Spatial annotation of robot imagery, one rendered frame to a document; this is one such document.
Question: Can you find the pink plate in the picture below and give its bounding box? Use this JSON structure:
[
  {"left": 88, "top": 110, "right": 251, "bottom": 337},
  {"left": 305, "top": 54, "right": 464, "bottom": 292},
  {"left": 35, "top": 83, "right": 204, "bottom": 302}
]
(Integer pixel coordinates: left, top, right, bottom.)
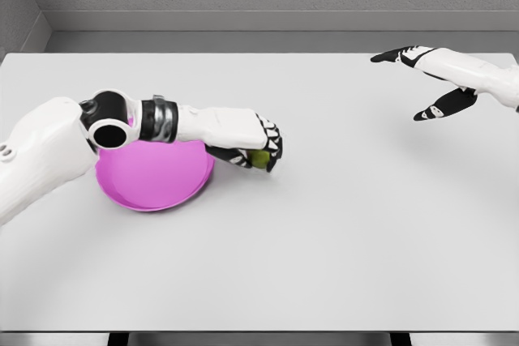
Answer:
[{"left": 95, "top": 115, "right": 216, "bottom": 214}]

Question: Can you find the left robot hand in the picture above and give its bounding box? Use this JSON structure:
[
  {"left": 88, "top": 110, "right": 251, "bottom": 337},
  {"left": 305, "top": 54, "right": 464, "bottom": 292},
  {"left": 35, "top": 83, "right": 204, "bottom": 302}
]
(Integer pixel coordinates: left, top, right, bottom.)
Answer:
[{"left": 201, "top": 107, "right": 285, "bottom": 173}]

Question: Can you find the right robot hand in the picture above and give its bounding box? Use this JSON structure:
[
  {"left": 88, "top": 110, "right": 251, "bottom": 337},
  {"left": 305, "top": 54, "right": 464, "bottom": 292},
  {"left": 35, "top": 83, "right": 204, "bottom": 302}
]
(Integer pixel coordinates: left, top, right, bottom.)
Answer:
[{"left": 370, "top": 46, "right": 496, "bottom": 122}]

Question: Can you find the green apple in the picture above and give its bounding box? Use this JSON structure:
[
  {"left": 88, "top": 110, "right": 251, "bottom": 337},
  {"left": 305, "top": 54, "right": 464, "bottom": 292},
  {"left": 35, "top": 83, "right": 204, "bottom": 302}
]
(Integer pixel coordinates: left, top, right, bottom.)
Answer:
[{"left": 249, "top": 150, "right": 272, "bottom": 170}]

